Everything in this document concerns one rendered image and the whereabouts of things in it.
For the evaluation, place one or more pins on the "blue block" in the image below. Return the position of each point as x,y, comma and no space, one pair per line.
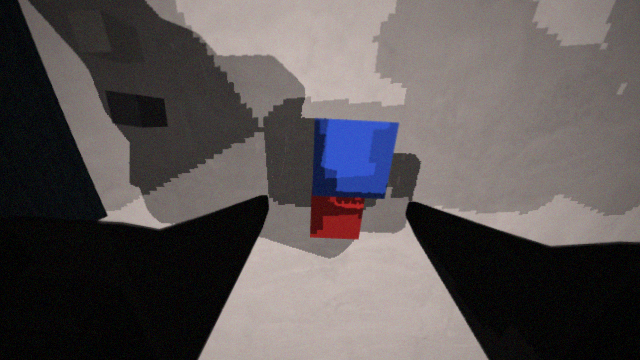
352,158

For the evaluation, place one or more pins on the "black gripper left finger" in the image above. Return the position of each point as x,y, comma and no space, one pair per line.
176,279

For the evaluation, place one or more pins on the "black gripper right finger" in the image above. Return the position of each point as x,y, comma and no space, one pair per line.
522,300

